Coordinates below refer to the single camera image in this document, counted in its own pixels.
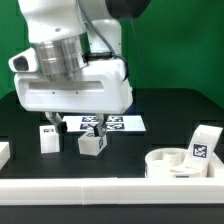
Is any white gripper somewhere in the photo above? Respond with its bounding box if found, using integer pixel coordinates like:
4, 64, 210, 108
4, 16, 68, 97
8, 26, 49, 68
14, 59, 133, 137

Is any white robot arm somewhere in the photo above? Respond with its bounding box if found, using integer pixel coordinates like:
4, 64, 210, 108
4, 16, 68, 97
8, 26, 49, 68
9, 0, 151, 136

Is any white marker sheet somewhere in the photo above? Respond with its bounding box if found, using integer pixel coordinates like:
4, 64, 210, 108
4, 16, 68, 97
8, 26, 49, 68
63, 115, 146, 132

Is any white U-shaped wall fence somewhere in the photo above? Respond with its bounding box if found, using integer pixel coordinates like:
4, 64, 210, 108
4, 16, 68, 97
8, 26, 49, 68
0, 141, 224, 206

